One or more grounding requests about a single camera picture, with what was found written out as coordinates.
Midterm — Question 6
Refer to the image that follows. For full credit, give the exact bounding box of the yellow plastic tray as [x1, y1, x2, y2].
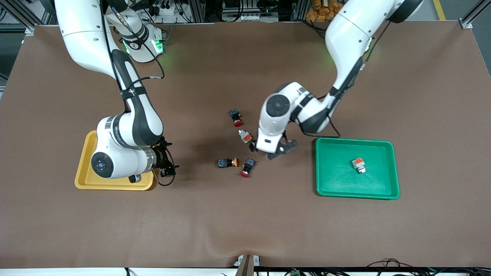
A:
[74, 130, 156, 191]

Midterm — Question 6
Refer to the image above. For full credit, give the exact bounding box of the aluminium frame profile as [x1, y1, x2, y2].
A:
[460, 0, 491, 29]
[0, 0, 27, 33]

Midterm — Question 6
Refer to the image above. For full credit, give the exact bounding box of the pile of orange packets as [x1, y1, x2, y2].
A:
[306, 0, 344, 22]

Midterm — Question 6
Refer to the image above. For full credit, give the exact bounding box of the white power strip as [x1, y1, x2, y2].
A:
[148, 2, 181, 18]

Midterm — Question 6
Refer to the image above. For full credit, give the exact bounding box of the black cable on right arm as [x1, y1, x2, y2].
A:
[101, 0, 176, 187]

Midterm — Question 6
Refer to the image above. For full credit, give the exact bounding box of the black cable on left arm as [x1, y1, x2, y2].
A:
[284, 21, 392, 138]

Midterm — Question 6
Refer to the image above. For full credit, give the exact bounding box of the red pushbutton black body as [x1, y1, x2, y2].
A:
[240, 158, 256, 178]
[229, 108, 244, 128]

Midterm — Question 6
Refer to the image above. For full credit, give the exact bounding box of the green plastic tray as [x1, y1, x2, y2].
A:
[315, 137, 400, 200]

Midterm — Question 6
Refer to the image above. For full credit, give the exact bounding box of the black cable bundle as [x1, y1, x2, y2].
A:
[366, 259, 491, 276]

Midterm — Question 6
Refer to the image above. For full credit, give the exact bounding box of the brown camera mount post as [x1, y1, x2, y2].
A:
[235, 254, 261, 276]

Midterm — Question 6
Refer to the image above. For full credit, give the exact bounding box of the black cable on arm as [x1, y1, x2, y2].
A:
[101, 0, 176, 187]
[284, 21, 392, 138]

